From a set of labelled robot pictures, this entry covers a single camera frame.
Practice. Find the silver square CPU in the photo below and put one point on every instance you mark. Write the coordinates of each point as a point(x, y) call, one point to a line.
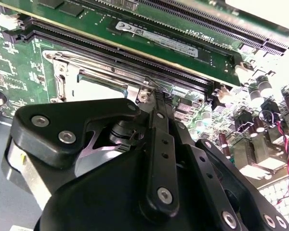
point(101, 87)

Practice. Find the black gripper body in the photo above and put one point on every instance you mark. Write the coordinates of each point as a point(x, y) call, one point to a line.
point(98, 197)

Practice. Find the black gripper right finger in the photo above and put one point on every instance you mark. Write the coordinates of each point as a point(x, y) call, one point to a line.
point(205, 167)

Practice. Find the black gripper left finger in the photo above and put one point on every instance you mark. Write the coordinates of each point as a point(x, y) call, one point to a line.
point(33, 137)

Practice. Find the metal CPU socket cover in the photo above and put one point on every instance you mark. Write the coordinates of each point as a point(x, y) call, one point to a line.
point(69, 81)

